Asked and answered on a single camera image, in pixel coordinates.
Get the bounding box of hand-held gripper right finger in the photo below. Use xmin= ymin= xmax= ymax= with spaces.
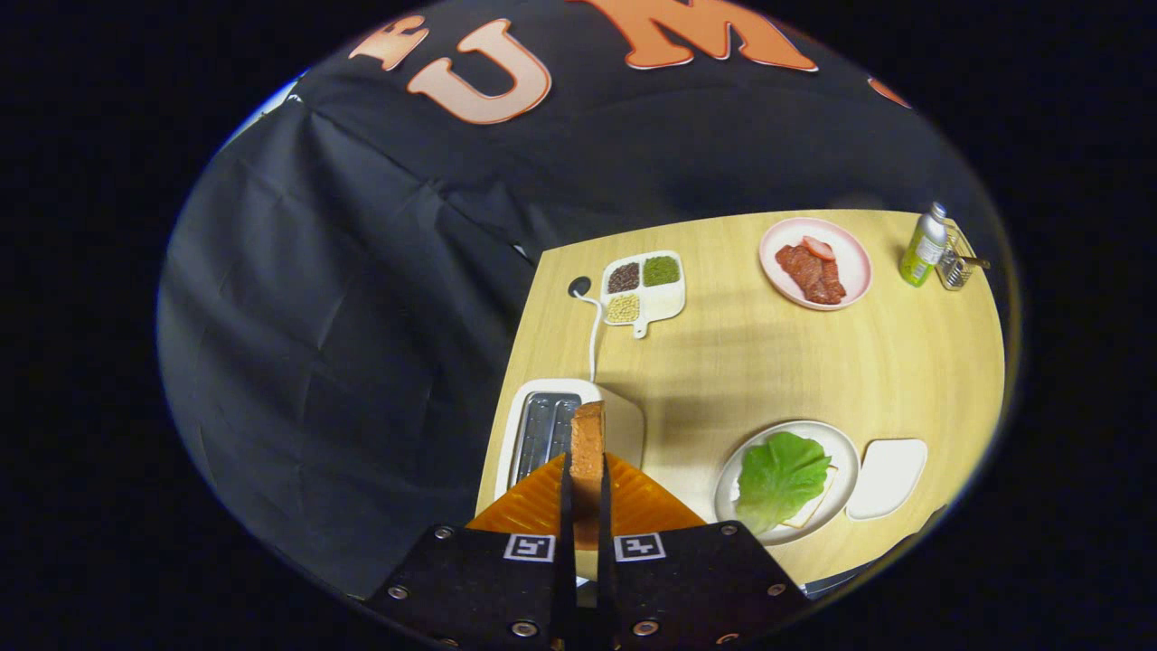
xmin=597 ymin=452 xmax=810 ymax=651

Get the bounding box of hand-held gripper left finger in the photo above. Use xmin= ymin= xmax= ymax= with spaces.
xmin=364 ymin=452 xmax=579 ymax=651

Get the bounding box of brown toast slice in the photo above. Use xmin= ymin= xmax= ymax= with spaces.
xmin=569 ymin=401 xmax=607 ymax=552

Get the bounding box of green lettuce leaf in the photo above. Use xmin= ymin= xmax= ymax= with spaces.
xmin=735 ymin=431 xmax=833 ymax=536

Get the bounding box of cream toaster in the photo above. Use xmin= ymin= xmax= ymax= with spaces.
xmin=493 ymin=378 xmax=645 ymax=581

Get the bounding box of white bread slice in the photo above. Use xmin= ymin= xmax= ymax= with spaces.
xmin=782 ymin=466 xmax=839 ymax=530

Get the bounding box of white divided grain tray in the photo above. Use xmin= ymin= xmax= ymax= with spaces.
xmin=600 ymin=250 xmax=687 ymax=340

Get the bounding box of round white plate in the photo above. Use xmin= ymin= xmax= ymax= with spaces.
xmin=713 ymin=420 xmax=861 ymax=546

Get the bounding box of square white plate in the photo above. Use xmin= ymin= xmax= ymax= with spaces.
xmin=846 ymin=439 xmax=929 ymax=522

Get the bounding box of brown meat piece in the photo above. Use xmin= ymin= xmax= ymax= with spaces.
xmin=804 ymin=258 xmax=847 ymax=306
xmin=776 ymin=244 xmax=825 ymax=292

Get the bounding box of pink plate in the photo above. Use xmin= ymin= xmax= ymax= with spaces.
xmin=759 ymin=217 xmax=874 ymax=312

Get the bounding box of green metal bottle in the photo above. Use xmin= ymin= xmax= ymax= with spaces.
xmin=898 ymin=202 xmax=948 ymax=288

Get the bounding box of wire basket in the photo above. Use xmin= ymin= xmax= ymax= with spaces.
xmin=936 ymin=231 xmax=979 ymax=291

